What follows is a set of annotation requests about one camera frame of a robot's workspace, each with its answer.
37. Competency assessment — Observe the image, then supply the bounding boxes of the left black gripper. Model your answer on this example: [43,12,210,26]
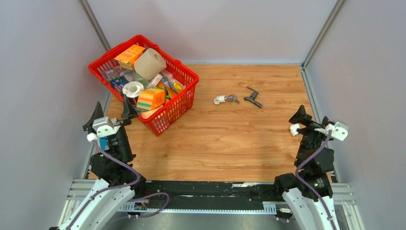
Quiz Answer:
[84,94,138,162]

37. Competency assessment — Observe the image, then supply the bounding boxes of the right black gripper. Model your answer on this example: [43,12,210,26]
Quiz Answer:
[287,104,330,165]

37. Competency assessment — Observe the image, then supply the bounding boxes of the red plastic shopping basket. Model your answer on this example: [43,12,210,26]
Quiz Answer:
[88,34,199,136]

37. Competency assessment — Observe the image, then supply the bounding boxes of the white elbow fitting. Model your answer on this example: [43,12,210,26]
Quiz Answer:
[289,124,300,137]
[214,95,227,105]

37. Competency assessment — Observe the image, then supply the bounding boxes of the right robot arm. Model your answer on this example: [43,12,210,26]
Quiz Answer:
[273,105,340,230]

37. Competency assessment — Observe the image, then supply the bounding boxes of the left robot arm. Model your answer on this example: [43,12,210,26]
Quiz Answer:
[56,95,147,230]

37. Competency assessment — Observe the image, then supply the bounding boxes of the white tape roll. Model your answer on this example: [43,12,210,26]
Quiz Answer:
[122,81,144,98]

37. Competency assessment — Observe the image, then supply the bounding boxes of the blue small box in basket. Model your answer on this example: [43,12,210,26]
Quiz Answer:
[110,77,128,93]

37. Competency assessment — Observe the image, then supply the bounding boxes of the blue razor box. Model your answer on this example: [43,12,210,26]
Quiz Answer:
[98,137,109,151]

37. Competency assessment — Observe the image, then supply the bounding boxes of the orange striped sponge box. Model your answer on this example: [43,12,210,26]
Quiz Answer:
[136,88,166,111]

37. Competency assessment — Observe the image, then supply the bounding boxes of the orange patterned box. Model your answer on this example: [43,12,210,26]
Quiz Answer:
[114,45,145,70]

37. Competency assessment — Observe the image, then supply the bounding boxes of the brown toilet paper roll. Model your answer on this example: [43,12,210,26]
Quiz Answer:
[134,48,167,80]

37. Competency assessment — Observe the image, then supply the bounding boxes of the yellow snack packet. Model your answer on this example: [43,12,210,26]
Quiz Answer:
[170,79,185,94]

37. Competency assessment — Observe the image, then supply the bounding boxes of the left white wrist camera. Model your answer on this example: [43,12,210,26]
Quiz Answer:
[87,116,109,142]

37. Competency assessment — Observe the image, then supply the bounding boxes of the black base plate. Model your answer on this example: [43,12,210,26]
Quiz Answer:
[119,181,293,219]

